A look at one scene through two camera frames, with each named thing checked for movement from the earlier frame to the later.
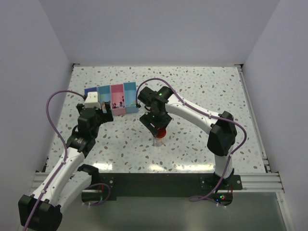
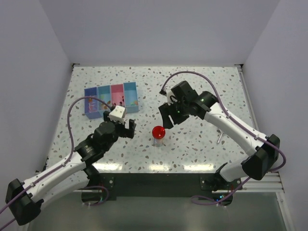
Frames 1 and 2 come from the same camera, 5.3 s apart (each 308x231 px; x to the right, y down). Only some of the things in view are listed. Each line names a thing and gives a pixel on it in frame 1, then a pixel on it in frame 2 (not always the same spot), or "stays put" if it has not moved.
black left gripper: x=105 y=116 to x=126 y=132
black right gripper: x=146 y=119 to x=166 y=110
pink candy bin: x=118 y=99 stays put
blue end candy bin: x=130 y=97 stays put
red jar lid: x=161 y=133 stays put
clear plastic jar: x=158 y=142 stays put
